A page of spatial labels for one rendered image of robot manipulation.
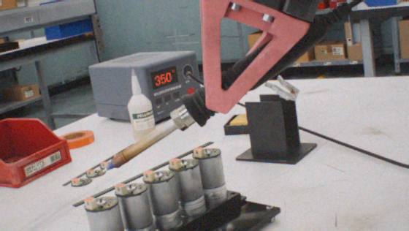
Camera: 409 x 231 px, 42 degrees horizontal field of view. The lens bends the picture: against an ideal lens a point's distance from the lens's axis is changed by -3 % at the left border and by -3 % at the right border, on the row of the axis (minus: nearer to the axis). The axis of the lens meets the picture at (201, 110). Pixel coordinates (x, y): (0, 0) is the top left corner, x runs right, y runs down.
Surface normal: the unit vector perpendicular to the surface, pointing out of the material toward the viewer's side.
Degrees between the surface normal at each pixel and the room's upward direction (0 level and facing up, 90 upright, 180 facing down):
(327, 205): 0
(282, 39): 109
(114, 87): 90
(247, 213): 0
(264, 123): 90
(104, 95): 90
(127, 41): 90
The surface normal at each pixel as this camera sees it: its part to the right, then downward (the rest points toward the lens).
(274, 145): -0.57, 0.28
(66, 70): 0.83, 0.00
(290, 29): -0.09, 0.54
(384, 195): -0.15, -0.96
